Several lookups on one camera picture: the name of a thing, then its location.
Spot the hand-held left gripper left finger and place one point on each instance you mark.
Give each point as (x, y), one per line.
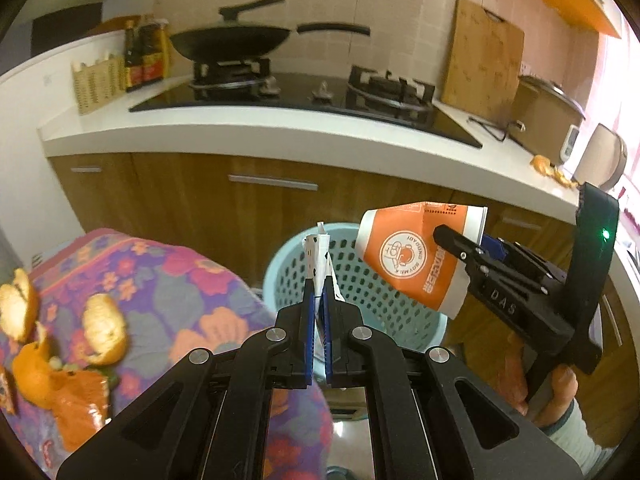
(310, 340)

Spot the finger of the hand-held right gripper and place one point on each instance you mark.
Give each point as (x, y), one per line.
(457, 245)
(494, 249)

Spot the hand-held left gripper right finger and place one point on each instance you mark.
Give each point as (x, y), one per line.
(327, 345)

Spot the orange paper cup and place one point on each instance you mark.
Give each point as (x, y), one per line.
(400, 255)

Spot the light blue plastic basket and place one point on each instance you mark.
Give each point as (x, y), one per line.
(350, 280)

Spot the white paper scrap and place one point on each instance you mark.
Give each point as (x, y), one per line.
(317, 250)

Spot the person's right forearm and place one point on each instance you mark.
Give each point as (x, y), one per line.
(575, 435)

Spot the person's right hand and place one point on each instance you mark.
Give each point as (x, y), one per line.
(560, 395)

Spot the small orange peel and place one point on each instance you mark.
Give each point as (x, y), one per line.
(541, 165)
(565, 179)

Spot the small white timer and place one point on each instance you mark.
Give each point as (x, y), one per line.
(570, 145)

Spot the floral printed cloth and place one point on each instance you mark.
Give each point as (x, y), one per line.
(175, 300)

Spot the white kitchen appliance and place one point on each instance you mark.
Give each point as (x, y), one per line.
(602, 157)

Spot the beige rice cooker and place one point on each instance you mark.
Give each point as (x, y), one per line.
(542, 115)

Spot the black pan support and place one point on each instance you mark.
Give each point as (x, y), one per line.
(390, 87)
(230, 75)

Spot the wooden cutting board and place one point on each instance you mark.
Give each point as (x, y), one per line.
(482, 60)

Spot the black glass gas hob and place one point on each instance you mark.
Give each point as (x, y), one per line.
(310, 107)

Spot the hob knob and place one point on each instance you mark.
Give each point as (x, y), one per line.
(271, 86)
(322, 92)

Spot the orange plastic wrapper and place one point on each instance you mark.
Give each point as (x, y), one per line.
(80, 410)

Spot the black wok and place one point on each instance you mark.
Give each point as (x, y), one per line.
(225, 42)

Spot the wicker basket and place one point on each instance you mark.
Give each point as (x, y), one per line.
(97, 85)

